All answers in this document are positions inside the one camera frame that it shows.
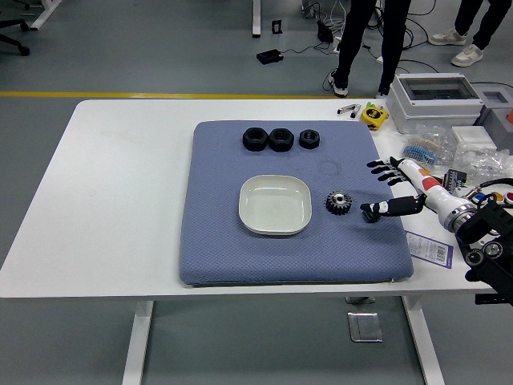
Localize white square dish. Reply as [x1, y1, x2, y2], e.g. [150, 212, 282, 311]
[238, 174, 313, 237]

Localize black metal gear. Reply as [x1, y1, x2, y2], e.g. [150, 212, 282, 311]
[324, 190, 354, 218]

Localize grey box with orange part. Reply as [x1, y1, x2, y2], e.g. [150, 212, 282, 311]
[479, 87, 513, 152]

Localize black office chair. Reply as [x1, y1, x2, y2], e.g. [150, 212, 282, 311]
[0, 0, 31, 57]

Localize white table leg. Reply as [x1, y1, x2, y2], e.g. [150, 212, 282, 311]
[402, 296, 446, 385]
[121, 300, 155, 385]

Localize white background desk foot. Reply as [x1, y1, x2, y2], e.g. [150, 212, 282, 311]
[30, 0, 63, 31]

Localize black power adapter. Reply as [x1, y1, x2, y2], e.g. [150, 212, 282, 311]
[316, 19, 333, 43]

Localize grey box with coloured buttons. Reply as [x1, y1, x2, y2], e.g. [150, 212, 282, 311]
[464, 186, 513, 209]

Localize white background desk leg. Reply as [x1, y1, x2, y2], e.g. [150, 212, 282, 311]
[251, 0, 264, 39]

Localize yellow tape measure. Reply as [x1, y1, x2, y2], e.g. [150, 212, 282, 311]
[359, 104, 390, 131]

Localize small black circuit module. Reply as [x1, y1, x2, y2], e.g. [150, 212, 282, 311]
[442, 168, 468, 192]

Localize flat black device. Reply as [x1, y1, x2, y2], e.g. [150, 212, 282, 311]
[256, 49, 285, 66]

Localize clear crumpled plastic bag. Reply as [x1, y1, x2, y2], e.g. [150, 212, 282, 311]
[452, 142, 512, 185]

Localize person in white shoes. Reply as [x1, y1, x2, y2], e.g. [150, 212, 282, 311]
[427, 0, 513, 68]

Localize grey enclosure with clear lid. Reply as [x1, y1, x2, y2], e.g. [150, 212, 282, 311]
[386, 73, 483, 135]

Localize small white box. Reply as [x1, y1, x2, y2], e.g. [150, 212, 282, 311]
[450, 125, 495, 152]

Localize person in black shoes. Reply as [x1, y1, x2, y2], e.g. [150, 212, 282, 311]
[330, 0, 414, 99]

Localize purple and white label card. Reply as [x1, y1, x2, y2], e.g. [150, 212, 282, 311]
[404, 230, 455, 269]

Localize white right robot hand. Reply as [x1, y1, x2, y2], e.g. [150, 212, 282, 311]
[359, 157, 462, 224]

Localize large black hex nut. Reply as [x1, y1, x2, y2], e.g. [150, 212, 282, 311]
[241, 127, 269, 153]
[268, 127, 295, 152]

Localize blue-grey quilted mat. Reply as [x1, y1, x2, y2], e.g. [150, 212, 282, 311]
[178, 120, 415, 286]

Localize blue resistor strip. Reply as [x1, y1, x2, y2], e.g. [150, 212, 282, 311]
[402, 144, 438, 165]

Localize metal floor plate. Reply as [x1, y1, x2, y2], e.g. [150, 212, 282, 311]
[346, 311, 383, 343]

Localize small black hex nut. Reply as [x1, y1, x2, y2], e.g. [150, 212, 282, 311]
[299, 128, 321, 150]

